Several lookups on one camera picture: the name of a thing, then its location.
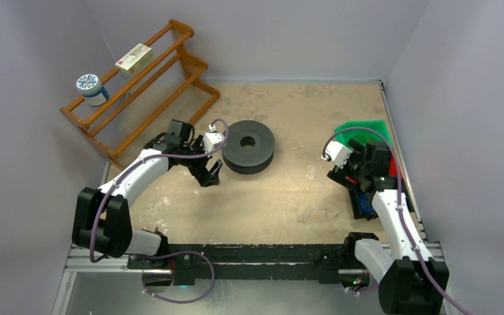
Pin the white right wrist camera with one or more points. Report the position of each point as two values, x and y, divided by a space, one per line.
337 153

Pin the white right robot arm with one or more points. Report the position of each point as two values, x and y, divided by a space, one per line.
408 276

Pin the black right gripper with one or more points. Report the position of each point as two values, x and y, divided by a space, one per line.
348 176

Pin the green white cardboard box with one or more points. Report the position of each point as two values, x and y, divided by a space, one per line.
135 60

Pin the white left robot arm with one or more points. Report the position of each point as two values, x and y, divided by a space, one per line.
102 222

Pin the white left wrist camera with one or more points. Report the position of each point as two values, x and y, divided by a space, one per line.
212 139

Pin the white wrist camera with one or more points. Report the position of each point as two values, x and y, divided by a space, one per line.
212 139
337 153

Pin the black perforated cable spool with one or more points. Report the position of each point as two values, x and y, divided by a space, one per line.
249 148

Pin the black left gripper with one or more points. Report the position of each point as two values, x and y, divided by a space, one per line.
201 177

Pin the blue white round jar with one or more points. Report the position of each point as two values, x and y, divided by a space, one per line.
92 89

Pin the black plastic bin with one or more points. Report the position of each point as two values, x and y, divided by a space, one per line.
363 204

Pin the orange wooden rack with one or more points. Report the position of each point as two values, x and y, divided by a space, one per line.
169 86

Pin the red plastic bin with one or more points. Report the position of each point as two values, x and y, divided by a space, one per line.
395 168

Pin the green plastic bin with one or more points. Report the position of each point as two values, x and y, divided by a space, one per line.
363 136

